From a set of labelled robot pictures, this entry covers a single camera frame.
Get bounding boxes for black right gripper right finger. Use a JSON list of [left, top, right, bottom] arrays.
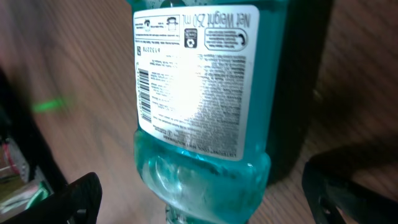
[[302, 162, 397, 223]]

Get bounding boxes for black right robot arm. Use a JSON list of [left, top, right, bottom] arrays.
[[1, 73, 397, 223]]

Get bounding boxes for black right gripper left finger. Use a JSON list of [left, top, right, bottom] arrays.
[[5, 172, 103, 224]]

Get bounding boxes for blue Listerine mouthwash bottle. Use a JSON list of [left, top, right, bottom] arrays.
[[130, 0, 333, 223]]

